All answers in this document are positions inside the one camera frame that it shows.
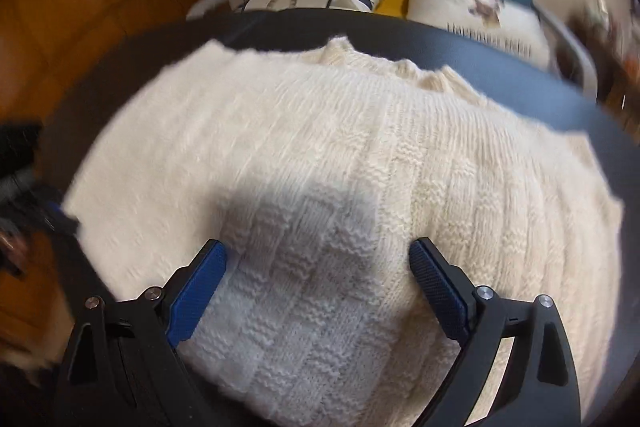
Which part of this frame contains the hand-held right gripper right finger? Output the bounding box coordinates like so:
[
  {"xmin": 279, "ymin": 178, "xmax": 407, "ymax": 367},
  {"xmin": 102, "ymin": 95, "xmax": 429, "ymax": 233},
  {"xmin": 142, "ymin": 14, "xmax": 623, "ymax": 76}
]
[{"xmin": 409, "ymin": 237, "xmax": 583, "ymax": 427}]

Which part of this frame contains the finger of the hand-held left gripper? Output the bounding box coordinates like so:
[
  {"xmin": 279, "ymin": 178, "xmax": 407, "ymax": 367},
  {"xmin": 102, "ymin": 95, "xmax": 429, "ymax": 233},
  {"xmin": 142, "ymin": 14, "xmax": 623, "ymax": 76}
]
[{"xmin": 34, "ymin": 194, "xmax": 82, "ymax": 237}]

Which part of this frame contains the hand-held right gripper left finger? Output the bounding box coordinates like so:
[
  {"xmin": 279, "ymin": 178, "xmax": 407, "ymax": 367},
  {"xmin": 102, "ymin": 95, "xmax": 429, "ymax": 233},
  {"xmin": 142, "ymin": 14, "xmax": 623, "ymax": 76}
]
[{"xmin": 52, "ymin": 240, "xmax": 229, "ymax": 427}]

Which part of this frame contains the white knit sweater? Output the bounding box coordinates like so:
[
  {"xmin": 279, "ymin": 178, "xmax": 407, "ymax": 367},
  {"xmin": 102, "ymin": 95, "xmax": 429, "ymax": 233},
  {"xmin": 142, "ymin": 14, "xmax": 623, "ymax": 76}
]
[{"xmin": 62, "ymin": 36, "xmax": 623, "ymax": 427}]

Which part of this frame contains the deer print pillow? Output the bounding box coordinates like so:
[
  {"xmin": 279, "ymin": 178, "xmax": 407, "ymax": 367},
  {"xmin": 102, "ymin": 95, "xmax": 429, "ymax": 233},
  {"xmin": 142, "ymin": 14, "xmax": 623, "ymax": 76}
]
[{"xmin": 404, "ymin": 0, "xmax": 551, "ymax": 68}]

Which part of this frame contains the wooden desk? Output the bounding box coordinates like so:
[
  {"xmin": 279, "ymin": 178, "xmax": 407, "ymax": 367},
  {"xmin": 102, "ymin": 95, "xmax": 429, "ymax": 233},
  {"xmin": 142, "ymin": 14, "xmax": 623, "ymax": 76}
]
[{"xmin": 565, "ymin": 0, "xmax": 640, "ymax": 118}]

